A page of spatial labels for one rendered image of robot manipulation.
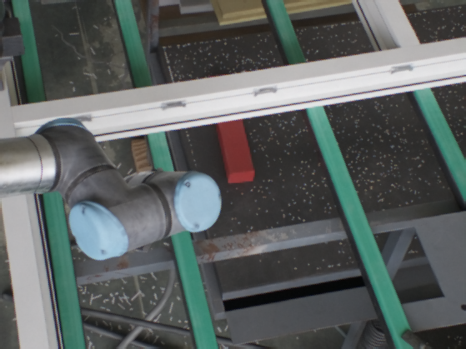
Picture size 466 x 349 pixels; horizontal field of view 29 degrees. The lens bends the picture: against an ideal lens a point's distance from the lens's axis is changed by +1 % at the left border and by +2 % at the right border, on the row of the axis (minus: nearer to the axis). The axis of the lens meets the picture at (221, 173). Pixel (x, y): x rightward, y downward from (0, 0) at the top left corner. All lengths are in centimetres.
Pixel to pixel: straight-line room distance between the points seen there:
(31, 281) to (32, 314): 6
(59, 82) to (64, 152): 170
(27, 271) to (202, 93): 50
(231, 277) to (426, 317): 47
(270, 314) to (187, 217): 65
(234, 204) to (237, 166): 9
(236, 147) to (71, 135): 77
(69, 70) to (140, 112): 132
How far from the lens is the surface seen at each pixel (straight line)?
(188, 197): 132
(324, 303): 195
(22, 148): 130
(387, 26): 197
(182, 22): 234
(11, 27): 167
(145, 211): 129
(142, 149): 277
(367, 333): 205
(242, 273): 193
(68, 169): 133
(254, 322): 191
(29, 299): 152
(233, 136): 208
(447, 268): 171
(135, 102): 174
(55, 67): 306
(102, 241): 127
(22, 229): 158
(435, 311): 166
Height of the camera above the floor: 227
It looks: 55 degrees down
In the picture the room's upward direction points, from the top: 7 degrees clockwise
